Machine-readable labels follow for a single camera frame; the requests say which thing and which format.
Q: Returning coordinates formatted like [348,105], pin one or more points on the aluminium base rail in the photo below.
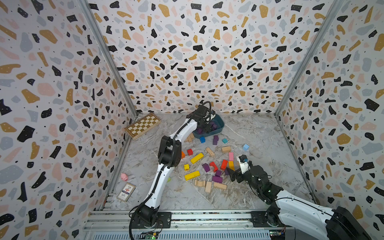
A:
[190,225]

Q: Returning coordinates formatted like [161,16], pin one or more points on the upright yellow brick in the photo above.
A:
[231,165]

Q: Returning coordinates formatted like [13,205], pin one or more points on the long yellow brick lower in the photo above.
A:
[192,175]

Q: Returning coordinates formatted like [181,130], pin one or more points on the light blue cube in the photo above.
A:
[246,147]

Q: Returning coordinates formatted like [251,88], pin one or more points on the pink toy pig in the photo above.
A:
[124,177]

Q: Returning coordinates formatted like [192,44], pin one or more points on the purple brick middle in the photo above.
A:
[206,167]

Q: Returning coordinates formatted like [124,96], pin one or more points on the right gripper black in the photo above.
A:
[233,175]

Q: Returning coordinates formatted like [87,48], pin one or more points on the teal storage bin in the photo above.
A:
[218,121]

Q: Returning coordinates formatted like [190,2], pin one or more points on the natural wood flat brick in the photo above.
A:
[220,186]

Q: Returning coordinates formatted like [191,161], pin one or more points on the purple brick front left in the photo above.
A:
[217,179]

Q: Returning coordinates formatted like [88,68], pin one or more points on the natural wood arch brick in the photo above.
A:
[200,183]

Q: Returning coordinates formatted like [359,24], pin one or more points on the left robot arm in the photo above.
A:
[169,157]

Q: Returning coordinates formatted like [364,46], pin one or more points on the red arch brick centre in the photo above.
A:
[214,166]

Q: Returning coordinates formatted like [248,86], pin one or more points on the natural wood brick centre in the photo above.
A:
[226,149]

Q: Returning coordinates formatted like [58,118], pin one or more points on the long yellow brick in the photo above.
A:
[192,175]
[197,158]

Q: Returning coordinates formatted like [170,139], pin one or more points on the purple brick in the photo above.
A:
[217,179]
[206,167]

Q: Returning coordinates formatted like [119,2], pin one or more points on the long yellow brick upper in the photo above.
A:
[197,158]

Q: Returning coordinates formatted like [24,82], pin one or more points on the playing card box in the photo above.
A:
[126,192]

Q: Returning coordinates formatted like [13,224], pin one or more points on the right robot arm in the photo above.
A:
[320,222]

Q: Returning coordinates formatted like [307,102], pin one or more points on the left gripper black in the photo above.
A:
[208,128]

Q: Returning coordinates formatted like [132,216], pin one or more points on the wooden chessboard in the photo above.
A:
[142,126]

